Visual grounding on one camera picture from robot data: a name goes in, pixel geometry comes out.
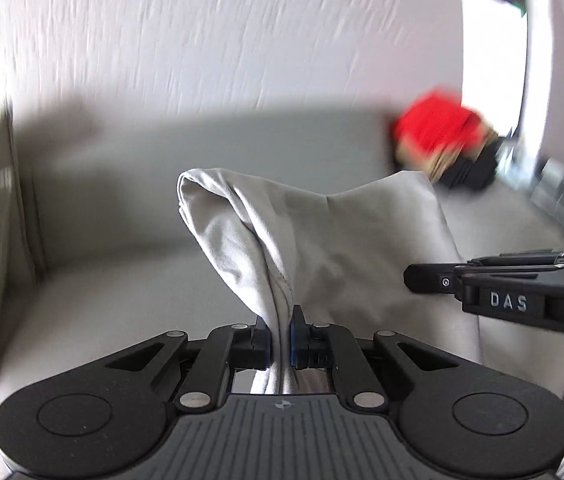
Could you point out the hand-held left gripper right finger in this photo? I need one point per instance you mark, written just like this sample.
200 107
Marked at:
293 347

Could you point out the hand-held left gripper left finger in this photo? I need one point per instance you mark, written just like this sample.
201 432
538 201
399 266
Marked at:
263 347

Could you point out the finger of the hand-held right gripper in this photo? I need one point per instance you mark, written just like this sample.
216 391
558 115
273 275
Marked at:
429 277

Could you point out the light grey pants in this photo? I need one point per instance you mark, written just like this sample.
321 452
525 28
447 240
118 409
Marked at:
322 240

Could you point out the tan folded cloth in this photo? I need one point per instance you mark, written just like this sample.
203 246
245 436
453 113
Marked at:
426 161

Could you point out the black folded cloth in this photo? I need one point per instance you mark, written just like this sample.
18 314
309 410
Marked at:
481 170

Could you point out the red folded cloth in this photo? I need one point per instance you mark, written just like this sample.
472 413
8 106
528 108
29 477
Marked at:
431 120

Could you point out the grey sofa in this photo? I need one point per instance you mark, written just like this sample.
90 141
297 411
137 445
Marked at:
112 285

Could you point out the bright window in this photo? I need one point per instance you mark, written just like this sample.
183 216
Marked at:
491 50

